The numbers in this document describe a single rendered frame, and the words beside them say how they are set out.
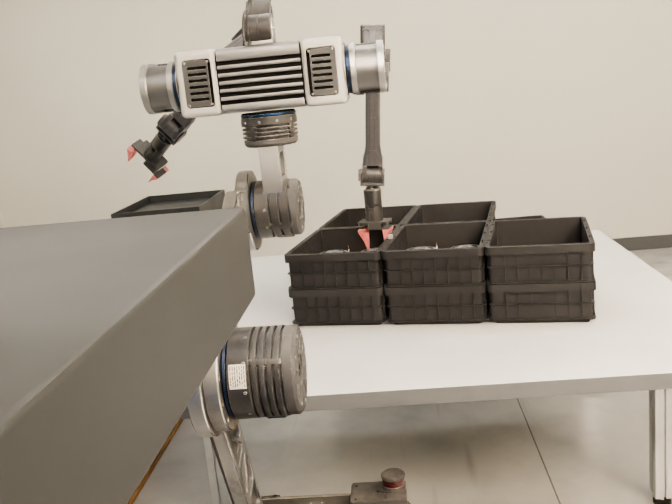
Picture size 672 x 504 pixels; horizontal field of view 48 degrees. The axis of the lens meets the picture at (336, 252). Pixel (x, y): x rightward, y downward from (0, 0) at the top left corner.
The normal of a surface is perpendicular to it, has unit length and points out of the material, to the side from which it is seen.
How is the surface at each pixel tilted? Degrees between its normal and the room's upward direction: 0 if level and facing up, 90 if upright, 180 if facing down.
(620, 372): 0
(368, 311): 90
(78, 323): 0
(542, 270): 90
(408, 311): 90
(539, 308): 90
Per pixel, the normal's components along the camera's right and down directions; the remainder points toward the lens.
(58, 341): -0.10, -0.97
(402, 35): -0.07, 0.22
